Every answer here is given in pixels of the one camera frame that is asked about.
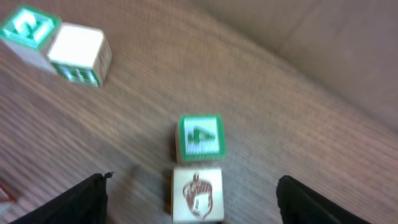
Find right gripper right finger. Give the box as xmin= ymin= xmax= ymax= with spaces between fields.
xmin=276 ymin=175 xmax=368 ymax=224

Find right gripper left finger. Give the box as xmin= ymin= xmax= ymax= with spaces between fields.
xmin=11 ymin=172 xmax=114 ymax=224

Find wooden block red drawing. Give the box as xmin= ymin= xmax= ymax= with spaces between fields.
xmin=171 ymin=167 xmax=224 ymax=223

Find green number four block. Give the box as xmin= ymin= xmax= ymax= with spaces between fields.
xmin=175 ymin=114 xmax=226 ymax=164

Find wooden block green side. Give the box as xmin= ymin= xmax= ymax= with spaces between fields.
xmin=47 ymin=22 xmax=112 ymax=87

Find cardboard sheet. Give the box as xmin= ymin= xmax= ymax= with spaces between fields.
xmin=192 ymin=0 xmax=397 ymax=131

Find green top wooden block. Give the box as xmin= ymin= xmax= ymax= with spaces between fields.
xmin=1 ymin=4 xmax=62 ymax=75

